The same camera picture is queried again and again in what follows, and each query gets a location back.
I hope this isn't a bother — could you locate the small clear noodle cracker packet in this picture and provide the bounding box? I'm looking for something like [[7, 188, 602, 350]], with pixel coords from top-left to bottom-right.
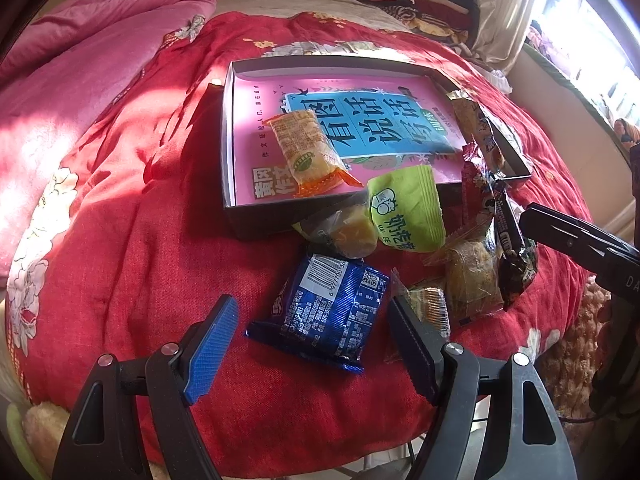
[[385, 267, 453, 361]]

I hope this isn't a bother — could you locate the clear packet with yellow cake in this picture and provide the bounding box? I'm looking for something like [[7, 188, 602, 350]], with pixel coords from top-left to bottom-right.
[[292, 205, 378, 260]]

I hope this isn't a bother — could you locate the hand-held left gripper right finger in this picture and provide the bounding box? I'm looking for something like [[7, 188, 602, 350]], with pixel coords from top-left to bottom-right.
[[387, 295, 581, 480]]

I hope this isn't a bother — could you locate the pink and blue book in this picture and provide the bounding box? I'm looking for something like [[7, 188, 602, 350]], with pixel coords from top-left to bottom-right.
[[235, 72, 468, 208]]

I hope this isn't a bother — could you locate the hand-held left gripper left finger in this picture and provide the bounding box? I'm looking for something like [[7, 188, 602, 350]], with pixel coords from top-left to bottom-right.
[[52, 294, 240, 480]]

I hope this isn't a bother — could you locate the blue snack packet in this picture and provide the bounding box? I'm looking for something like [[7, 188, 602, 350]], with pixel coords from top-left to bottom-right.
[[245, 254, 392, 375]]

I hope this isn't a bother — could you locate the pile of folded clothes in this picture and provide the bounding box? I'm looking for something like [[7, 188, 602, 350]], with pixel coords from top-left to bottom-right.
[[345, 0, 481, 43]]

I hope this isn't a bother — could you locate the window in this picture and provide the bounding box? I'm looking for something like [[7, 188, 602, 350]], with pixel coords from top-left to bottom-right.
[[530, 0, 640, 126]]

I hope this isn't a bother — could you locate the grey cardboard box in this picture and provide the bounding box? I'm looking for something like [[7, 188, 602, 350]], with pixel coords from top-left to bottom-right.
[[220, 55, 533, 241]]

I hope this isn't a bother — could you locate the orange patterned cloth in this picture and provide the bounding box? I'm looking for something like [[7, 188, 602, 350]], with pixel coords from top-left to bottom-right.
[[612, 117, 640, 147]]

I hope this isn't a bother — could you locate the green windowsill cover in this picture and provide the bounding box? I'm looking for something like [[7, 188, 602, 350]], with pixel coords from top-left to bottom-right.
[[522, 42, 631, 161]]

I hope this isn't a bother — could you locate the beige bed sheet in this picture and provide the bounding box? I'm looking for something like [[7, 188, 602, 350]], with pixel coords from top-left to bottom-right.
[[215, 0, 411, 36]]

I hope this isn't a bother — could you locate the clear packet with brown pastry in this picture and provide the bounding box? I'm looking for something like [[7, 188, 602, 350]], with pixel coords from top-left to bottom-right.
[[422, 227, 506, 328]]

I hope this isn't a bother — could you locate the orange snack packet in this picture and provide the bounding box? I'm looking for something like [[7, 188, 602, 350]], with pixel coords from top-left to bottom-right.
[[262, 110, 365, 198]]

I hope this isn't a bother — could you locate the tan snack packet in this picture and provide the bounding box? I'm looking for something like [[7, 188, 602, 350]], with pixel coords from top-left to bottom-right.
[[446, 91, 501, 166]]

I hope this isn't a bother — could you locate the black and green snack packet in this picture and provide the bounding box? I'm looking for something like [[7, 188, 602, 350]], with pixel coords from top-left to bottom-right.
[[497, 237, 540, 310]]

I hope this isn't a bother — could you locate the red floral quilt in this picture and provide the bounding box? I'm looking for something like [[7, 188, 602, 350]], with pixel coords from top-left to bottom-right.
[[0, 12, 596, 461]]

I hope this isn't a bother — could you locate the pink quilt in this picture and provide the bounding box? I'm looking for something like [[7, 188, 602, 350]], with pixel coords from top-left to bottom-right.
[[0, 0, 218, 281]]

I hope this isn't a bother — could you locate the cream curtain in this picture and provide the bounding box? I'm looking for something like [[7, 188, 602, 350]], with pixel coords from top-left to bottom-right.
[[470, 0, 543, 63]]

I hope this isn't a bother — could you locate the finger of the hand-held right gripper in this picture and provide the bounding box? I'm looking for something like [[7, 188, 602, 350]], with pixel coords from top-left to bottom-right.
[[519, 202, 640, 286]]

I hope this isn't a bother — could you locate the white cloth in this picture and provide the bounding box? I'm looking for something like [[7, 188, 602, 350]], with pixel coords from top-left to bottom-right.
[[480, 55, 513, 93]]

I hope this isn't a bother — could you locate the red snack packet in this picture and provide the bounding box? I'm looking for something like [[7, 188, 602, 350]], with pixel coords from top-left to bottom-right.
[[460, 142, 506, 231]]

